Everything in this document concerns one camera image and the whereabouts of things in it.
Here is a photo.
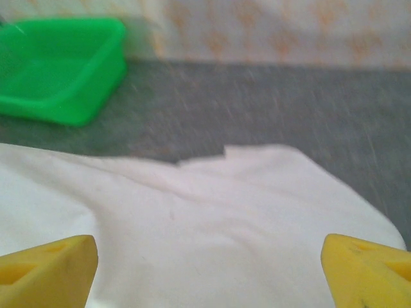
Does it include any green plastic basket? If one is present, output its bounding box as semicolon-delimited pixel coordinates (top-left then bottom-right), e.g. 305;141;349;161
0;17;127;128

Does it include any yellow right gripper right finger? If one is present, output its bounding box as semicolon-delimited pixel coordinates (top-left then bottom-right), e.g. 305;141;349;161
321;234;411;308

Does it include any patterned backdrop curtain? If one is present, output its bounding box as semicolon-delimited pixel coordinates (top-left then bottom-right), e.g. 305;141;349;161
153;0;411;69

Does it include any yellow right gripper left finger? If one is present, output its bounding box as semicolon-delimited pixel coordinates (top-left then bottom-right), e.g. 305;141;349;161
0;234;98;308

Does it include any plain white t-shirt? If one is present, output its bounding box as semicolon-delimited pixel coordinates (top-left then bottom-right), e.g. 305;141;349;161
0;142;407;308

